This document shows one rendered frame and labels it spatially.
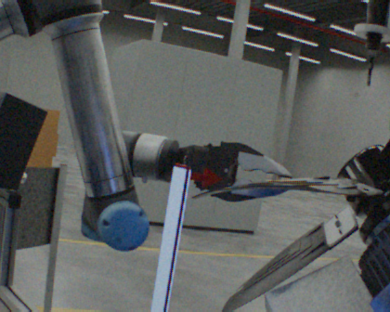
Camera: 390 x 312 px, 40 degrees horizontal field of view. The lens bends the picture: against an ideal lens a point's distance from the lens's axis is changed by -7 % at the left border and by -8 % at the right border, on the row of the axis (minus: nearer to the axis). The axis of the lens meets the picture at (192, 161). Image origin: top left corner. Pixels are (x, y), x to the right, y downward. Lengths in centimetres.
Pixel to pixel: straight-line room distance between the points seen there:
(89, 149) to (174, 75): 622
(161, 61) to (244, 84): 117
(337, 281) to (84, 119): 45
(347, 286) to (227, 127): 649
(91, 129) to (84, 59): 10
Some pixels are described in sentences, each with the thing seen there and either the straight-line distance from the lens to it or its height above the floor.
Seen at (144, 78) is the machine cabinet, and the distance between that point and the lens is 690.
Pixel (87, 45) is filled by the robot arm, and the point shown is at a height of 133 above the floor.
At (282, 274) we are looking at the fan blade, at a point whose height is 101.
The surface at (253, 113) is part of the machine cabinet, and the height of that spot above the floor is 159.
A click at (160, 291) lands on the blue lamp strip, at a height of 104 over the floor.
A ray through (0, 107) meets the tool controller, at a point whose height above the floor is 122.
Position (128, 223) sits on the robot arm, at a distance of 82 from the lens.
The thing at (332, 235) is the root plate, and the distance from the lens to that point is 101.
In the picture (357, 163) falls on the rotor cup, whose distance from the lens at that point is 97.
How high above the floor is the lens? 123
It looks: 3 degrees down
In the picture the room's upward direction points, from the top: 9 degrees clockwise
